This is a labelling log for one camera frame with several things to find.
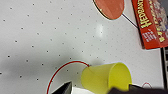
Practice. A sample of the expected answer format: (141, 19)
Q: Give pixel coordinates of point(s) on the red board game box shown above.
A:
(153, 23)

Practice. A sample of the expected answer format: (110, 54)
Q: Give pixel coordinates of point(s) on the orange round disc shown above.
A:
(110, 8)

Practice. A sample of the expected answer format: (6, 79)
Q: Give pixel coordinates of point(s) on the white air hockey table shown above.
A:
(40, 36)

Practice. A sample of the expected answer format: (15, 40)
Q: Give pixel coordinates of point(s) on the yellow plastic cup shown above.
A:
(106, 78)

